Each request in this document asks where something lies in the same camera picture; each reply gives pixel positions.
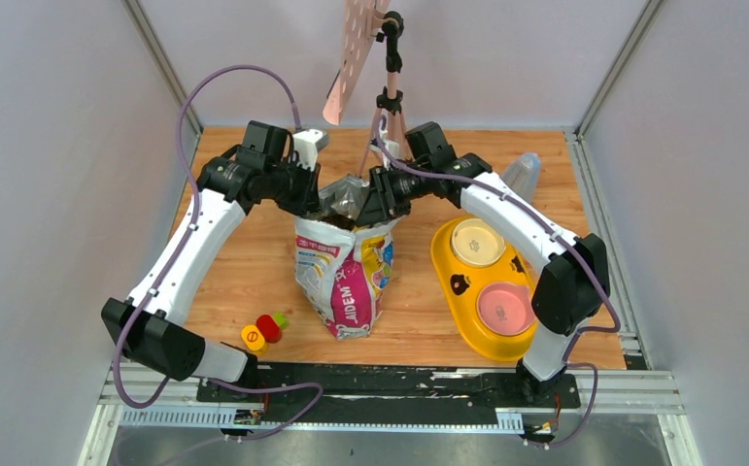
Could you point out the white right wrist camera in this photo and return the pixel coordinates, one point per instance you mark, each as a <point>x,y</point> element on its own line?
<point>384,148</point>

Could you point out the pink bowl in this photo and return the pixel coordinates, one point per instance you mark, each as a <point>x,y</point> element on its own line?
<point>505,308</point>

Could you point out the red yellow green toy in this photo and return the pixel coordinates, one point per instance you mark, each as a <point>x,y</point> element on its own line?
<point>265,331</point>

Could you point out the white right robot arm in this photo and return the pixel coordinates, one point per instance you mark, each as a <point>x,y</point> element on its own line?
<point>573,271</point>

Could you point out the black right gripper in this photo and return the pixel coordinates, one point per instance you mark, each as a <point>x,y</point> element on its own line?
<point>379,203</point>

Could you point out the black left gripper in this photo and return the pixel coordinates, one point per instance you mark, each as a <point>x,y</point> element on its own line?
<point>306,186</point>

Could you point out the cream bowl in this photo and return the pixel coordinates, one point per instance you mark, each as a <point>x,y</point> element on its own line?
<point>475,244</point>

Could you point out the pink tripod stand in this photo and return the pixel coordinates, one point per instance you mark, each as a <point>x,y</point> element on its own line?
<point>389,102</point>

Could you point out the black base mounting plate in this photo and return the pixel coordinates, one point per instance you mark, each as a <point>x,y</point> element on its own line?
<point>406,395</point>

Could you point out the pet food bag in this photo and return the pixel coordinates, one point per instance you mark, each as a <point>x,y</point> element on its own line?
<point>343,273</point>

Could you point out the brown pet food kibble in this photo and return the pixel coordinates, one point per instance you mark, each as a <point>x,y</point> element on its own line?
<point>339,221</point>

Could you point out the yellow double bowl feeder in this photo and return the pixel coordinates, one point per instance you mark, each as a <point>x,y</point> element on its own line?
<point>461,285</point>

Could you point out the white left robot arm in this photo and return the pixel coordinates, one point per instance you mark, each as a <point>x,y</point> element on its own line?
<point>271,164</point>

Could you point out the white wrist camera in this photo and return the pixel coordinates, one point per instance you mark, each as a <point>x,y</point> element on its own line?
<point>307,145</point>
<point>384,148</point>

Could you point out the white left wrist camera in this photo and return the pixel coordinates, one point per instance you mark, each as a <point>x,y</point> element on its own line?
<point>307,145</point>

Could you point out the pink perforated board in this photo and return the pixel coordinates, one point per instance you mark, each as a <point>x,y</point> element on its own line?
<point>362,21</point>

